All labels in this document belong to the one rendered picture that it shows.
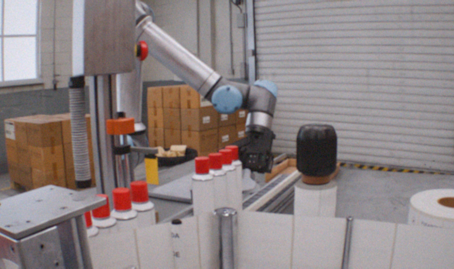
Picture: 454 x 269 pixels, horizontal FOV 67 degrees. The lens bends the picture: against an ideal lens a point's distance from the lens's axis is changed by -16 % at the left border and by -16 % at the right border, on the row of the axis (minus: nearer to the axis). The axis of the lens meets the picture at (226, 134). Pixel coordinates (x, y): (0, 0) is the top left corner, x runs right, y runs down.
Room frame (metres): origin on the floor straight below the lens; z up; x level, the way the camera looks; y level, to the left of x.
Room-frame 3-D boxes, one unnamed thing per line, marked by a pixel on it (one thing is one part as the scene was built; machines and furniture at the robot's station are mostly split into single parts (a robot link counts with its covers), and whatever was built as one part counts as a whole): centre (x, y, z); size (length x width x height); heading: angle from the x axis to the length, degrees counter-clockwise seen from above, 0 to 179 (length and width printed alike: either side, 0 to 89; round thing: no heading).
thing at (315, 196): (0.75, -0.17, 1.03); 0.09 x 0.09 x 0.30
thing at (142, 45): (0.73, 0.16, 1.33); 0.04 x 0.03 x 0.04; 28
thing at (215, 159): (0.96, 0.03, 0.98); 0.05 x 0.05 x 0.20
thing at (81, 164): (0.71, 0.28, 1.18); 0.04 x 0.04 x 0.21
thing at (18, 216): (0.38, 0.22, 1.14); 0.14 x 0.11 x 0.01; 153
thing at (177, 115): (5.19, 0.32, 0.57); 1.20 x 0.85 x 1.14; 144
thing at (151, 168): (0.77, 0.15, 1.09); 0.03 x 0.01 x 0.06; 63
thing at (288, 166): (1.70, -0.34, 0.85); 0.30 x 0.26 x 0.04; 153
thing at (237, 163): (1.06, -0.01, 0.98); 0.05 x 0.05 x 0.20
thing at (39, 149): (4.27, 2.06, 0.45); 1.20 x 0.84 x 0.89; 54
